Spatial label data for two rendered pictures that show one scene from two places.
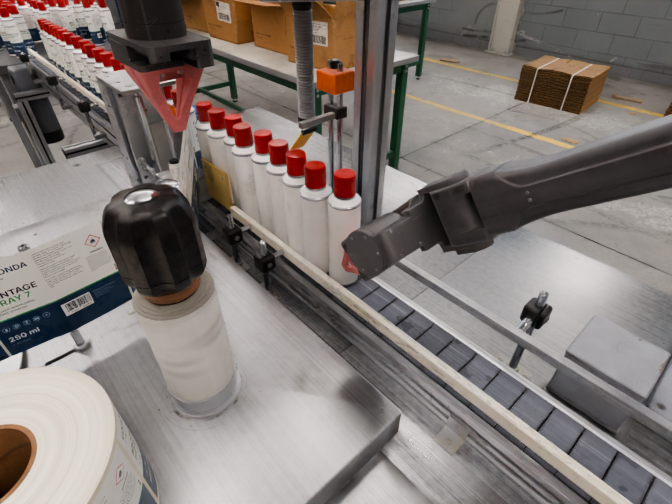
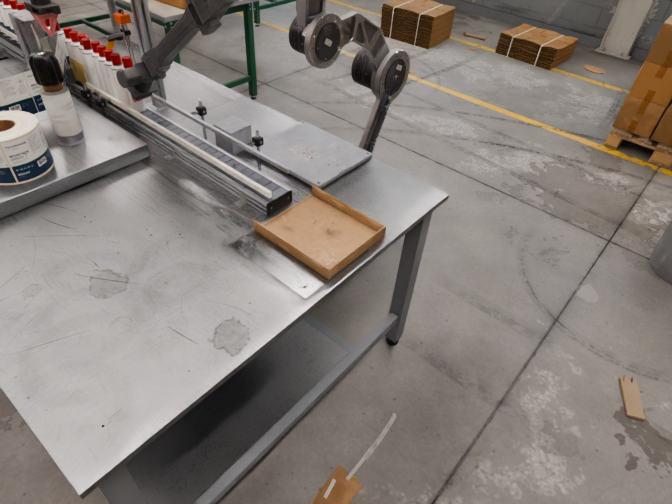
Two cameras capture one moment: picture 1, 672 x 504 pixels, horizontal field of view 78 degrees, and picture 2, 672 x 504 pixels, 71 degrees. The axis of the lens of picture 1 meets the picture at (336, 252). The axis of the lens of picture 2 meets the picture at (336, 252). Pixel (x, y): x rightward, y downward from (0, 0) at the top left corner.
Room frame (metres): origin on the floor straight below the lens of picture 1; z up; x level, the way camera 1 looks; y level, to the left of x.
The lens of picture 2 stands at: (-1.25, -0.51, 1.76)
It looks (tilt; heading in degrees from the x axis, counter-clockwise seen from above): 43 degrees down; 350
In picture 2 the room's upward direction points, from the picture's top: 4 degrees clockwise
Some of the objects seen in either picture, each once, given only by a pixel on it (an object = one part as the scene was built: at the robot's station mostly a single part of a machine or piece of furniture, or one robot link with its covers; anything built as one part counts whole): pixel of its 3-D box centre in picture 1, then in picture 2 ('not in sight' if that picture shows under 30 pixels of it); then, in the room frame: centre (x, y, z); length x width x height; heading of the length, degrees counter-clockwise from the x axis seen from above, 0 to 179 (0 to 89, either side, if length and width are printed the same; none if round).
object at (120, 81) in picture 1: (137, 78); (30, 14); (0.81, 0.37, 1.14); 0.14 x 0.11 x 0.01; 42
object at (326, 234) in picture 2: not in sight; (320, 228); (-0.17, -0.65, 0.85); 0.30 x 0.26 x 0.04; 42
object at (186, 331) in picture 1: (181, 311); (57, 99); (0.32, 0.17, 1.03); 0.09 x 0.09 x 0.30
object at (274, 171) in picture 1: (283, 195); (108, 73); (0.65, 0.10, 0.98); 0.05 x 0.05 x 0.20
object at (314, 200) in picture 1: (316, 220); (121, 82); (0.57, 0.03, 0.98); 0.05 x 0.05 x 0.20
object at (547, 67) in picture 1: (561, 83); (417, 21); (4.14, -2.18, 0.16); 0.65 x 0.54 x 0.32; 47
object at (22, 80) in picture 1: (33, 105); not in sight; (1.92, 1.41, 0.71); 0.15 x 0.12 x 0.34; 132
